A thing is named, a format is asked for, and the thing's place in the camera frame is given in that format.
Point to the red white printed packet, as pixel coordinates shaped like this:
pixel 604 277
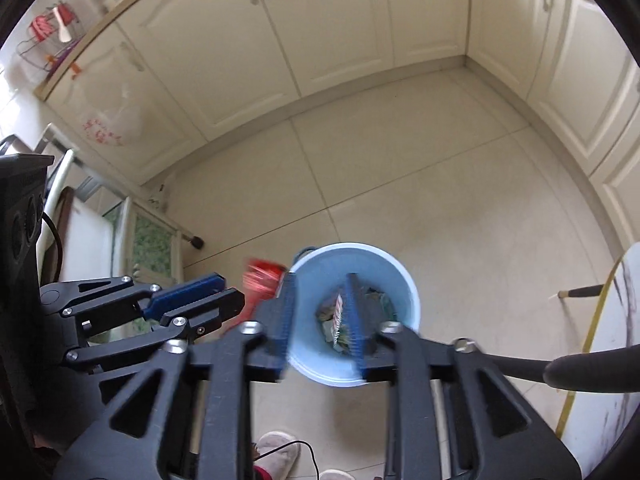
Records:
pixel 340 315

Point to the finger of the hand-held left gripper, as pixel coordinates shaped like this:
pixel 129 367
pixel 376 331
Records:
pixel 215 310
pixel 185 292

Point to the blue plastic waste bin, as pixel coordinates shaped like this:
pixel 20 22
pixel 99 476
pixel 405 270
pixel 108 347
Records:
pixel 320 270

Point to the orange adhesive hook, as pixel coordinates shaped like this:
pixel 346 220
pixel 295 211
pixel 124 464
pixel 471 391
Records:
pixel 75 70

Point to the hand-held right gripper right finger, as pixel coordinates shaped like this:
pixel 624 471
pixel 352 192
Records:
pixel 356 325

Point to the pink fluffy slipper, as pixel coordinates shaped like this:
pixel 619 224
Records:
pixel 280 452
pixel 335 475

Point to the round white marble table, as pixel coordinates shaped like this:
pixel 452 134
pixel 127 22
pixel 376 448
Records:
pixel 620 310

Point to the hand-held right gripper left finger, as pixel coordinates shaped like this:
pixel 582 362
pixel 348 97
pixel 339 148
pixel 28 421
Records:
pixel 286 320

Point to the white red-printed plastic bag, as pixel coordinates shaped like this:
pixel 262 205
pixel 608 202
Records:
pixel 112 120

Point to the red dotted packet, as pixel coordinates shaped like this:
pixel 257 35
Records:
pixel 260 280

